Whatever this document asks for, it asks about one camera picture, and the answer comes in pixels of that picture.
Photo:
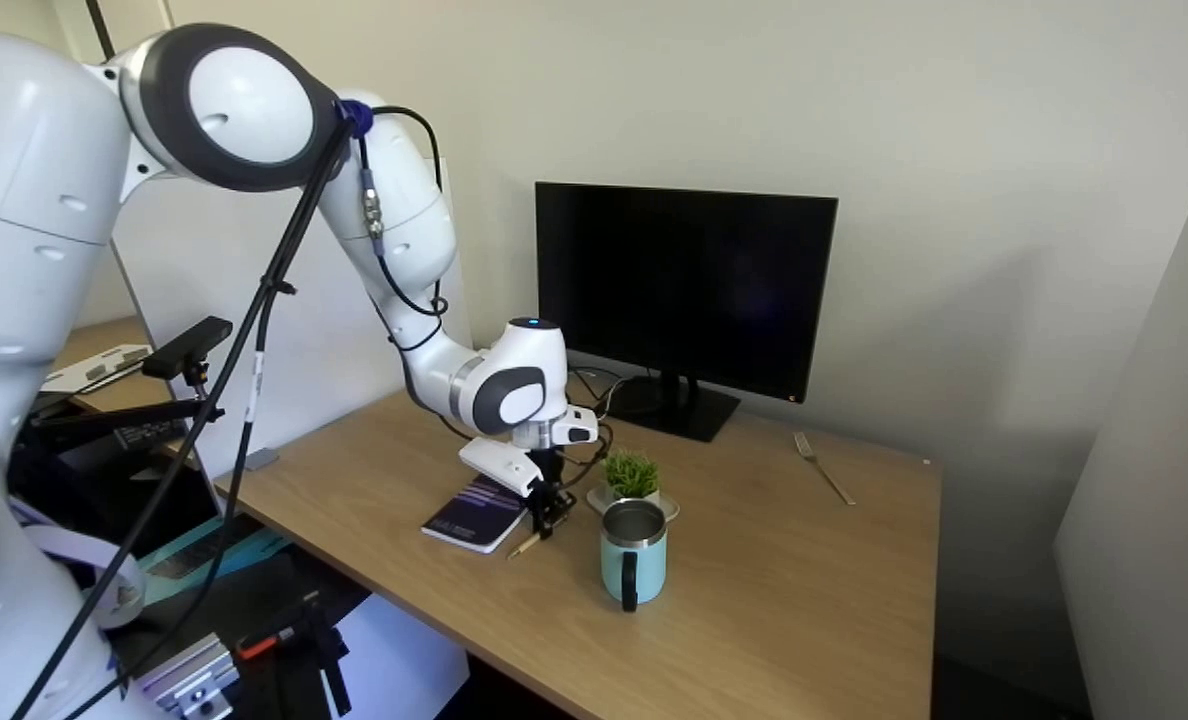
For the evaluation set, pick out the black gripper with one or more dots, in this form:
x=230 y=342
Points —
x=550 y=473

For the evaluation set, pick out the beige pencil with silver tip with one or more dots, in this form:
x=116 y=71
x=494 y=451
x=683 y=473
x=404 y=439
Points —
x=531 y=544

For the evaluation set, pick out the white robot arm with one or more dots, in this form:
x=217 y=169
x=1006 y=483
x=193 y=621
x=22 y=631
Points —
x=34 y=202

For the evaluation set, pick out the dark notebook with coloured stripes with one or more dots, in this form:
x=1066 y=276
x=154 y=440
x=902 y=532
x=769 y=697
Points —
x=475 y=514

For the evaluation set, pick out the small green plant white pot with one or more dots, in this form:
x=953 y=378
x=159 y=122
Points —
x=631 y=476

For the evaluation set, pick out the black computer monitor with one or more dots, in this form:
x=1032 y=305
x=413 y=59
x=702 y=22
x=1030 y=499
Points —
x=685 y=285

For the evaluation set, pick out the metal spoon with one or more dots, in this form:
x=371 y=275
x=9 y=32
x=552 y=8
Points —
x=819 y=467

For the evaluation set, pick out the black tripod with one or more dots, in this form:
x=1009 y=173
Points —
x=217 y=400

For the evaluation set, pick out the grey metal box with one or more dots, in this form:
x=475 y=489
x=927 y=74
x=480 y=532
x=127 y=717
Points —
x=193 y=673

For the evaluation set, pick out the white keyboard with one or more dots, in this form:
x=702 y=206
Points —
x=95 y=368

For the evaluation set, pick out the white partition panel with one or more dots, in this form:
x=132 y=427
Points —
x=1153 y=467

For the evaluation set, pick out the black camera on tripod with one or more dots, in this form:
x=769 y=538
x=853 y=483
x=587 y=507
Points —
x=191 y=348

